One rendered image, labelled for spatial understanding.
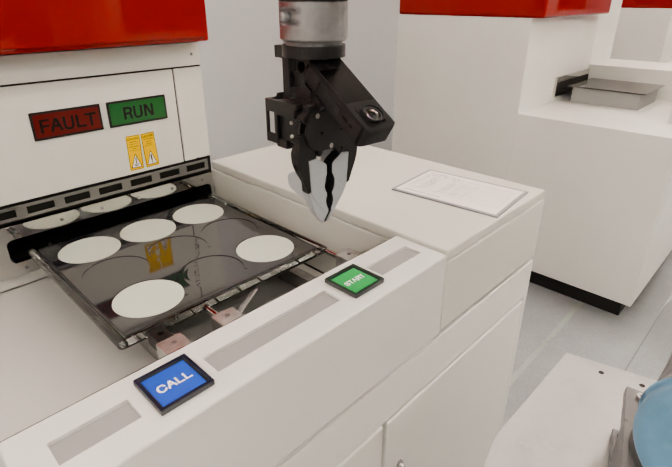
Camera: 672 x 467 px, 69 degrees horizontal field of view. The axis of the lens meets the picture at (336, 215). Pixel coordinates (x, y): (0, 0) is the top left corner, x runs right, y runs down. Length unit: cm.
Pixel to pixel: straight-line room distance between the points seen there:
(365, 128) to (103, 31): 58
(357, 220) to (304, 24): 39
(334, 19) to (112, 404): 43
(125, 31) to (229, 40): 199
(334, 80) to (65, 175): 62
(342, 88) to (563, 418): 49
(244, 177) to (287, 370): 59
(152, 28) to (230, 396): 70
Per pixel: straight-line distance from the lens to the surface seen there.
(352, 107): 52
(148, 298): 78
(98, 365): 81
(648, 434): 37
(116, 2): 98
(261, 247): 88
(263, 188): 102
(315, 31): 54
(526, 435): 69
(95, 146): 103
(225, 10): 294
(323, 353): 58
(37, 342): 90
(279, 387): 55
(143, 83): 106
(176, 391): 51
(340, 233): 87
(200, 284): 79
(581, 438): 71
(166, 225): 100
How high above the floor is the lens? 130
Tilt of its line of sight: 24 degrees down
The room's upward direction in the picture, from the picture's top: straight up
